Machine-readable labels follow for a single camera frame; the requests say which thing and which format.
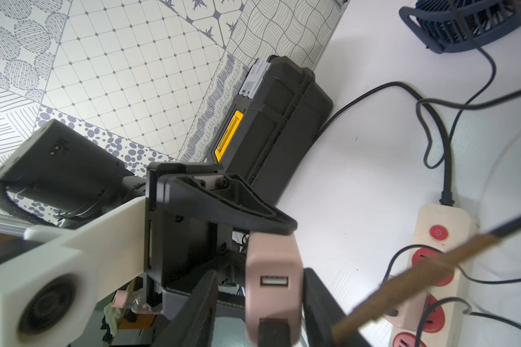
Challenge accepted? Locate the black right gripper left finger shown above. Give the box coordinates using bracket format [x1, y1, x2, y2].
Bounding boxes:
[152, 270, 219, 347]

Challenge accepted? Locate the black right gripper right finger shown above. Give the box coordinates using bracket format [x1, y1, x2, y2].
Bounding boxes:
[302, 268, 369, 347]

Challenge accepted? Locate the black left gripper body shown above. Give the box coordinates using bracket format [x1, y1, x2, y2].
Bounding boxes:
[144, 162, 243, 320]

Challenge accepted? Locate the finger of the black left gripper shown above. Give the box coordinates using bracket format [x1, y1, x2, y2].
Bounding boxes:
[156, 173, 298, 236]

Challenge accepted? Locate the pink charger of blue fan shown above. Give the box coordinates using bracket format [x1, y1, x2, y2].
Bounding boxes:
[245, 232, 303, 346]

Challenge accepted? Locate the black white fan cable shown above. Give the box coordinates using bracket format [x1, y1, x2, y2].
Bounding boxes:
[380, 244, 521, 287]

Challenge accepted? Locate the pink usb charger plug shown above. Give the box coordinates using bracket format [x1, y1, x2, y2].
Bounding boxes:
[384, 291, 428, 332]

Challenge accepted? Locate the black orange fan cable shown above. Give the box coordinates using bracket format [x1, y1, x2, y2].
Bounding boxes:
[414, 296, 521, 347]

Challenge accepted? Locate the blue fan cable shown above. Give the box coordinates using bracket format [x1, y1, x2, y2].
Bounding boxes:
[415, 43, 521, 170]

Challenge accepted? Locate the beige red power strip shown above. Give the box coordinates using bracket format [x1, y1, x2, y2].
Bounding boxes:
[389, 204, 479, 346]

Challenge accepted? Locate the dark blue desk fan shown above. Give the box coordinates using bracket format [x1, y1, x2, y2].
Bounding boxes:
[399, 0, 521, 54]

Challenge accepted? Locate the black yellow toolbox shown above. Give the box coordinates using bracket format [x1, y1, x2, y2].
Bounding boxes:
[206, 55, 334, 204]

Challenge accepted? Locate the black power strip cable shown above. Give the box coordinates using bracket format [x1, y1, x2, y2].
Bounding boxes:
[312, 81, 457, 208]

